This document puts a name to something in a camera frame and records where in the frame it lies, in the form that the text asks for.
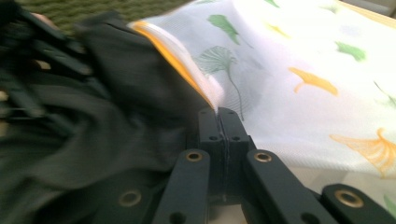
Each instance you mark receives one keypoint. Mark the dark cloth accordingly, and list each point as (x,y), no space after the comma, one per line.
(130,81)

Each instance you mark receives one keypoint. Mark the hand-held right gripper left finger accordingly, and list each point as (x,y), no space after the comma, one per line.
(209,146)

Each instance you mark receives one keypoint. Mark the white leaf-print mesh laundry bag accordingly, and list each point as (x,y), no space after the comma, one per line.
(280,109)

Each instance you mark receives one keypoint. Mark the green woven basket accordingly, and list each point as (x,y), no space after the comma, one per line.
(99,9)

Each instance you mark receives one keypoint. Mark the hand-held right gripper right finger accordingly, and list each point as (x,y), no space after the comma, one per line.
(235,140)

